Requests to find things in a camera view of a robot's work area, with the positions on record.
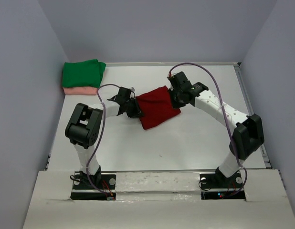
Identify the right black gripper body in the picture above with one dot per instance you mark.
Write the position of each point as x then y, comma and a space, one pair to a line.
177, 101

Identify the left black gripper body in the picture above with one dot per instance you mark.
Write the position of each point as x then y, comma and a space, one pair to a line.
131, 109

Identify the red t shirt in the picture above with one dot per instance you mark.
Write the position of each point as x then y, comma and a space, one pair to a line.
156, 107

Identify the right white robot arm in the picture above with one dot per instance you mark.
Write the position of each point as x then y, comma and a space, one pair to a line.
245, 131

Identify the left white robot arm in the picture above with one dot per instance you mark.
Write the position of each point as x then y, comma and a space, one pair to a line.
86, 126

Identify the folded green t shirt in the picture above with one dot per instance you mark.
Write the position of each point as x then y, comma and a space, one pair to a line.
82, 74

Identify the folded pink t shirt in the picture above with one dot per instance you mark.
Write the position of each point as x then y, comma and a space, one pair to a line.
85, 90

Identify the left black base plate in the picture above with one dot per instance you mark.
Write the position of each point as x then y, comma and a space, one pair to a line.
83, 190

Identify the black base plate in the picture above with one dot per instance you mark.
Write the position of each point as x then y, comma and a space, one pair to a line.
218, 188
83, 190

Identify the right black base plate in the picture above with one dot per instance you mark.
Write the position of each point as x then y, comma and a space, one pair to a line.
218, 188

